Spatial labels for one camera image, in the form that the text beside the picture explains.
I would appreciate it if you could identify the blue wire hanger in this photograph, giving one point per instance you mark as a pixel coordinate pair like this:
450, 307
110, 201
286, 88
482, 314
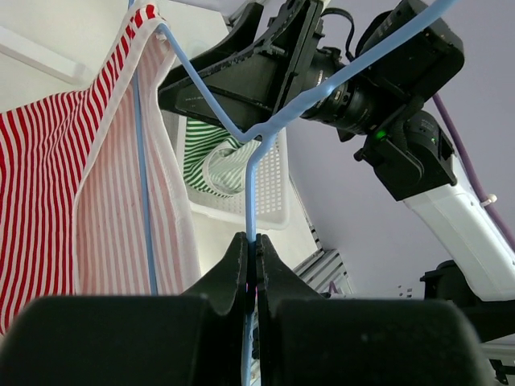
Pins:
249, 181

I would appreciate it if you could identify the red striped tank top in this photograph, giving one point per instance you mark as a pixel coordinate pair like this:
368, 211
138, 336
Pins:
92, 198

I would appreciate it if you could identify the aluminium mounting rail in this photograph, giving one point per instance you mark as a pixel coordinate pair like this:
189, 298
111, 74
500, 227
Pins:
324, 270

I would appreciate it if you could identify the green striped tank top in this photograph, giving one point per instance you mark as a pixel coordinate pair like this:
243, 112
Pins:
214, 161

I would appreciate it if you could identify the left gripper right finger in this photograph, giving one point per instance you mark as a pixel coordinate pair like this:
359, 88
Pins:
277, 283

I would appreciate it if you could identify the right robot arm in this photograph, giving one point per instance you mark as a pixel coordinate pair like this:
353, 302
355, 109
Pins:
417, 161

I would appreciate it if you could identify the white metal clothes rack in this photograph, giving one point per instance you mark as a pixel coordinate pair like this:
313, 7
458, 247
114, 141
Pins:
43, 59

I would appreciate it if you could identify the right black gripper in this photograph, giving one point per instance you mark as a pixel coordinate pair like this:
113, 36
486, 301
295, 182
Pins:
248, 79

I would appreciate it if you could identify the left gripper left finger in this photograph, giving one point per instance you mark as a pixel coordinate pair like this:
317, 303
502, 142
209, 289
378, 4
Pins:
223, 286

